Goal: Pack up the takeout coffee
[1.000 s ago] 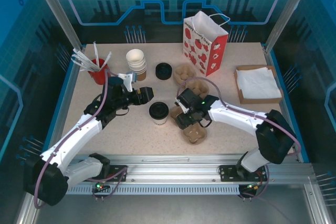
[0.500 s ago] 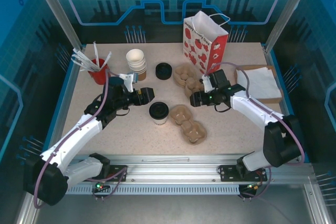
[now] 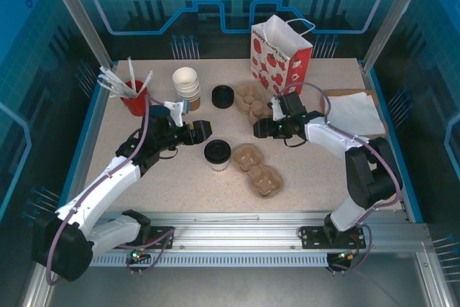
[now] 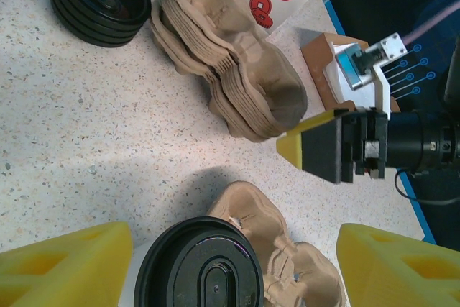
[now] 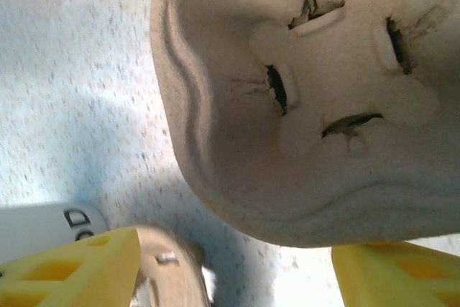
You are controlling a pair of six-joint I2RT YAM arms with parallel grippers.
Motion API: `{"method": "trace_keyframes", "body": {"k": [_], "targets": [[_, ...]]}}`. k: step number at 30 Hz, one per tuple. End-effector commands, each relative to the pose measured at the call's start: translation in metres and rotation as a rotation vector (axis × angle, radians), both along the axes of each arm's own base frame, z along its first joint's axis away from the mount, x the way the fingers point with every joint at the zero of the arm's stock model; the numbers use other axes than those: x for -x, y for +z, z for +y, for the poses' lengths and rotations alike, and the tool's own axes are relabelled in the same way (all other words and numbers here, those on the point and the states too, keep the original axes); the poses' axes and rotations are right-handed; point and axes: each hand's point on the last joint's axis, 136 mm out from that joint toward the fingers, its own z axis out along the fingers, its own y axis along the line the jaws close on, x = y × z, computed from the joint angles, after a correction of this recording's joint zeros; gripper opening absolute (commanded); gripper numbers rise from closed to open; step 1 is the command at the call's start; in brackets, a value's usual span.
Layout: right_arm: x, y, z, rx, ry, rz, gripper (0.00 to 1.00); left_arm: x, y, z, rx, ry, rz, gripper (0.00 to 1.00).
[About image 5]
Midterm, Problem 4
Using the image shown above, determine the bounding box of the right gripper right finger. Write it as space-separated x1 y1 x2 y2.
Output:
330 240 460 307

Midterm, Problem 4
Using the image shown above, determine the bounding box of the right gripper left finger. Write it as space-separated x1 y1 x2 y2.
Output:
0 226 142 307

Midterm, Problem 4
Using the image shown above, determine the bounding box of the white paper coffee cup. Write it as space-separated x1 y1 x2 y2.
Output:
0 201 111 265

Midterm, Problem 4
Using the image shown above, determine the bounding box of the brown pulp cup carrier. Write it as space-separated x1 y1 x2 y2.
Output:
149 0 460 250
133 226 217 307

